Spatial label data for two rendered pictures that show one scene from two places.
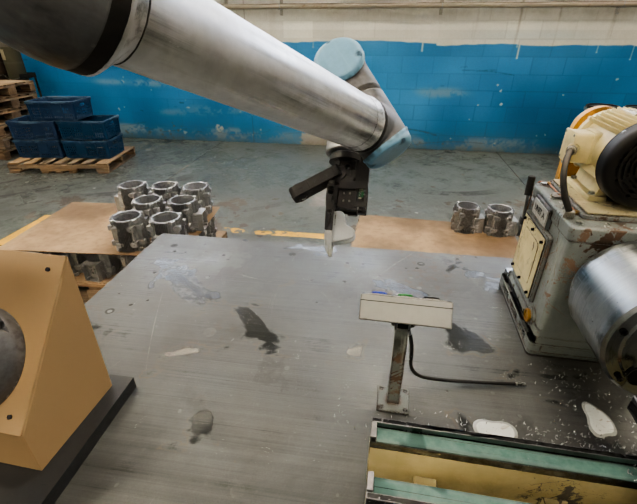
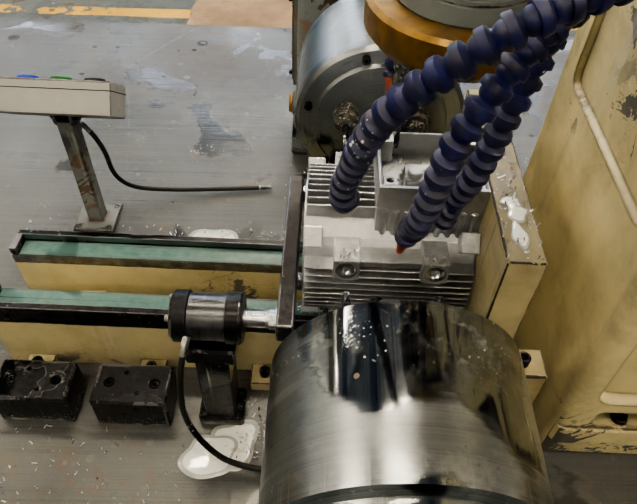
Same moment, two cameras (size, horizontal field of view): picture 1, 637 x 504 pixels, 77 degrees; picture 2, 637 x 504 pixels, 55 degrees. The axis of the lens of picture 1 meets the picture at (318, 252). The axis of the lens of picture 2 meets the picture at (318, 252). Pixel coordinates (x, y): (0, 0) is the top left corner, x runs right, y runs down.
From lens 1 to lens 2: 0.47 m
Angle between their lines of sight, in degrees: 20
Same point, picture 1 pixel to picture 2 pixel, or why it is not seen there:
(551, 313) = not seen: hidden behind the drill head
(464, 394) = (192, 204)
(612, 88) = not seen: outside the picture
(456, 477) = (124, 285)
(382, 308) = (22, 96)
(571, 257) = (306, 17)
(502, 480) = (171, 282)
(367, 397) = (67, 217)
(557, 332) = not seen: hidden behind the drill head
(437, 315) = (92, 100)
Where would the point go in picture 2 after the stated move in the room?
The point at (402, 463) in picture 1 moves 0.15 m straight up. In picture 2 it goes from (60, 276) to (29, 202)
